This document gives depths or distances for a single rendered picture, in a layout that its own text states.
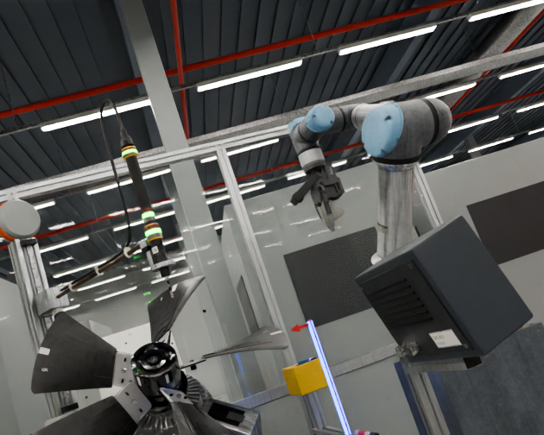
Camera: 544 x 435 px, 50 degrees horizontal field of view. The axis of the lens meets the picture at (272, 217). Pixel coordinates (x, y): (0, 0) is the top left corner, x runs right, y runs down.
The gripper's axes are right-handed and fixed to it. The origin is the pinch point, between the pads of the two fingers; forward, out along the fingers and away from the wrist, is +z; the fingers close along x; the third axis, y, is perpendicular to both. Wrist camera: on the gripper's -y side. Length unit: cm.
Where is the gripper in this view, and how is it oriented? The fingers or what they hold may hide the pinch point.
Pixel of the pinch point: (330, 228)
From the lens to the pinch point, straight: 175.8
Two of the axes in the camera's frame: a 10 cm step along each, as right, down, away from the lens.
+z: 3.2, 9.3, -2.0
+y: 9.2, -2.6, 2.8
